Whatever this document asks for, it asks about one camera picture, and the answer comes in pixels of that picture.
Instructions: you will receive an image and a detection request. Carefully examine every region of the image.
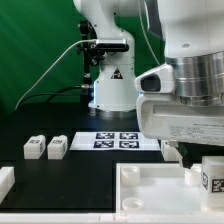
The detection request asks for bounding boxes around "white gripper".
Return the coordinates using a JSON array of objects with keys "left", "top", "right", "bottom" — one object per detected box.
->
[{"left": 135, "top": 64, "right": 224, "bottom": 169}]

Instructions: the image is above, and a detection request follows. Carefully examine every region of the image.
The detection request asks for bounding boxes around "white square tabletop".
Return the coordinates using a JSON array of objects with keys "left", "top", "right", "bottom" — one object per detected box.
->
[{"left": 116, "top": 163, "right": 224, "bottom": 214}]

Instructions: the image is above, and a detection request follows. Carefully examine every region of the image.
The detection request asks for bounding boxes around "silver camera on stand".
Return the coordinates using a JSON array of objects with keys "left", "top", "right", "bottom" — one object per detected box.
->
[{"left": 96, "top": 38, "right": 129, "bottom": 52}]

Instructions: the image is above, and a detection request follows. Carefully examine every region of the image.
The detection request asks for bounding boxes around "grey cable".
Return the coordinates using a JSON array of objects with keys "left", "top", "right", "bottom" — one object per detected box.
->
[{"left": 14, "top": 39, "right": 98, "bottom": 111}]

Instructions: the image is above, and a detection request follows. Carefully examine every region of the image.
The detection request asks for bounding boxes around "black cable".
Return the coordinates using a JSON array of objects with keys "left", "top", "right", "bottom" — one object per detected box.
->
[{"left": 15, "top": 85, "right": 94, "bottom": 111}]

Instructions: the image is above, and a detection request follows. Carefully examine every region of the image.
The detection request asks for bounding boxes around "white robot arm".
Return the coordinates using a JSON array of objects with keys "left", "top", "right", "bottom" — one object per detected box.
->
[{"left": 73, "top": 0, "right": 224, "bottom": 146}]

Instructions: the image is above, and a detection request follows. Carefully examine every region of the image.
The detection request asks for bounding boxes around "white sheet with tags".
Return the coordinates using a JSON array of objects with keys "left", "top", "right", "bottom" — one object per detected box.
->
[{"left": 70, "top": 132, "right": 160, "bottom": 151}]

